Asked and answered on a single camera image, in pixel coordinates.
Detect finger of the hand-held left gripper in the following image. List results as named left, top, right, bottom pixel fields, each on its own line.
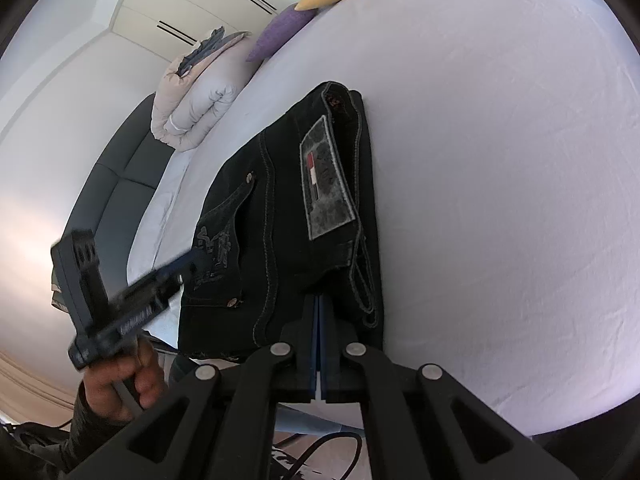
left=150, top=247, right=212, bottom=287

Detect dark grey headboard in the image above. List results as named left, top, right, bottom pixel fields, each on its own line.
left=65, top=92, right=176, bottom=273

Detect purple pillow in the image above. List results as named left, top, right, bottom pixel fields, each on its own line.
left=245, top=2, right=317, bottom=63

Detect bed with white sheet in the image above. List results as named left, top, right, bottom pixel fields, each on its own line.
left=125, top=0, right=640, bottom=437

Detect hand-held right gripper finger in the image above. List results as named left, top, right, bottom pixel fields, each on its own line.
left=65, top=294, right=319, bottom=480
left=318, top=294, right=577, bottom=480

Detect person's left forearm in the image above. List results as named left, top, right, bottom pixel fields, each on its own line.
left=59, top=380, right=132, bottom=477

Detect blue-grey folded cloth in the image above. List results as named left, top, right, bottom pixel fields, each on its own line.
left=179, top=27, right=227, bottom=77

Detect folded white duvet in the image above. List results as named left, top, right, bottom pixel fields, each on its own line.
left=151, top=31, right=257, bottom=152

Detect black denim pants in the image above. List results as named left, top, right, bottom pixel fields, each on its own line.
left=177, top=80, right=386, bottom=362

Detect person's left hand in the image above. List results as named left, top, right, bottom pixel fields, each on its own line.
left=81, top=332, right=167, bottom=423

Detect black floor cable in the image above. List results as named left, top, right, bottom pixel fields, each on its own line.
left=272, top=430, right=364, bottom=480

